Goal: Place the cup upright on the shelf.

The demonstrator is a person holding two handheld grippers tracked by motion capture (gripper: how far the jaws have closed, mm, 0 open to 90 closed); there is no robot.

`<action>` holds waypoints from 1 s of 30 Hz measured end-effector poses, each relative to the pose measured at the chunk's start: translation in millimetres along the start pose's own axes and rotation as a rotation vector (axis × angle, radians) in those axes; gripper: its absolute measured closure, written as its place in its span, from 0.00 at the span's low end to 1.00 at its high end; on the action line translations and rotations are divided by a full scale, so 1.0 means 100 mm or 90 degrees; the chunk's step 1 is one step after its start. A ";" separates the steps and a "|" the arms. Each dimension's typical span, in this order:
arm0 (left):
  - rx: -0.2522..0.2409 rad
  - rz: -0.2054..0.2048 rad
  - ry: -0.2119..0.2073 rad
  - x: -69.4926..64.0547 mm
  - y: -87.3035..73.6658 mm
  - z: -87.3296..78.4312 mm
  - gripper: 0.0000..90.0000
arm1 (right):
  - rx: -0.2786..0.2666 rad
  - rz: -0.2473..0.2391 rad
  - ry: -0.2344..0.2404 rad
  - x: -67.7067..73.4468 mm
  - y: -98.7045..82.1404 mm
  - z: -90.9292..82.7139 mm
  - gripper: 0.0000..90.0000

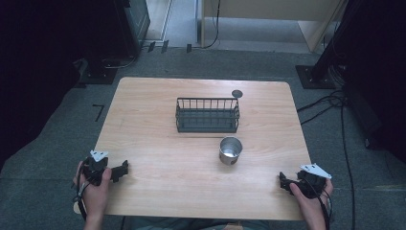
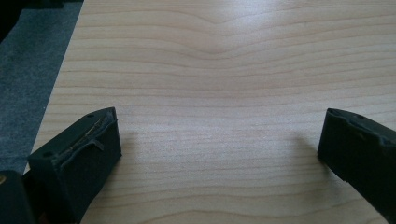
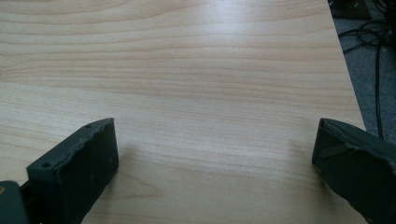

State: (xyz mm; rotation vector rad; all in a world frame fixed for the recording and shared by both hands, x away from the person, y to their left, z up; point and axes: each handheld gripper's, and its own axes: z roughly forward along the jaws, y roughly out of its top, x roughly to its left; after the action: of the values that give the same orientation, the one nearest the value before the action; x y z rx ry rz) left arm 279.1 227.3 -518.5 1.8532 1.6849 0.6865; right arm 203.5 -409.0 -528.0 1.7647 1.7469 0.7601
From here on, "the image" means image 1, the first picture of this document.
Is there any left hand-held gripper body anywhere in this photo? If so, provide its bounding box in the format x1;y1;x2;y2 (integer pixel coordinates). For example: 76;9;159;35
81;149;113;187

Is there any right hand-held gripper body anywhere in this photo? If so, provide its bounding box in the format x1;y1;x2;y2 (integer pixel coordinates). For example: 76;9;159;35
294;163;333;200

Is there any silver metal cup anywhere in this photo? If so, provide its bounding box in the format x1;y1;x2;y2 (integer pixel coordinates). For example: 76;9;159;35
218;136;244;167

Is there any black wire basket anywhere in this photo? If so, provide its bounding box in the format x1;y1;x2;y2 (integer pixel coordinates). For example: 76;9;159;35
174;97;241;134

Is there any person's right hand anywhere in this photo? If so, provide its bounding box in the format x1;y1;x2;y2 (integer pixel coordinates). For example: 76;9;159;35
288;177;335;219

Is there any person's left hand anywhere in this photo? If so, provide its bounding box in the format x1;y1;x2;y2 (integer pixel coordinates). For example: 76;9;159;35
73;160;113;219

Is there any person's lap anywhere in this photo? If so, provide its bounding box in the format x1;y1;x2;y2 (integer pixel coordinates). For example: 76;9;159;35
127;217;272;230

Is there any dark curtain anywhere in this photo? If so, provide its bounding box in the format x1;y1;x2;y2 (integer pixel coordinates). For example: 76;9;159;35
338;0;406;164
0;0;128;173

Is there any dark equipment cabinet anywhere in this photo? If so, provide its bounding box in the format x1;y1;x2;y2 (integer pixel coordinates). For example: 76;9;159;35
113;0;151;60

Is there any light wooden cabinet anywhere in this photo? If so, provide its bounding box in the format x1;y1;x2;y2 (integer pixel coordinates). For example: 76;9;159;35
199;0;349;54

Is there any right hand-held gripper cable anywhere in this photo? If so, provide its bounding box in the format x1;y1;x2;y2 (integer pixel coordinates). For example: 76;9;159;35
302;177;333;230

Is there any hand-held gripper cable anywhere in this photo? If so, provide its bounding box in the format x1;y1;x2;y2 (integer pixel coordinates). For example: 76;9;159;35
71;160;89;222
302;177;333;230

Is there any left hand-held gripper cable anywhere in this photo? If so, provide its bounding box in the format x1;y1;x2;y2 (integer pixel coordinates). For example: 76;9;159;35
71;160;89;222

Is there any black floor cable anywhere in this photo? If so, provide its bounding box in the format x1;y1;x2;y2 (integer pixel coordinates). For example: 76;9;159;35
339;102;357;230
296;89;348;113
300;101;344;126

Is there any black stand base plate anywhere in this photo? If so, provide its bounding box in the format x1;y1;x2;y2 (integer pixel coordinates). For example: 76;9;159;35
78;65;119;86
295;64;338;90

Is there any black metal stand post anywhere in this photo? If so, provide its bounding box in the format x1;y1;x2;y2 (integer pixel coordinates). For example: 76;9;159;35
310;0;363;82

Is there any black hanging cable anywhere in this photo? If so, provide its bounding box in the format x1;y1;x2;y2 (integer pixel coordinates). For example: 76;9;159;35
200;0;222;50

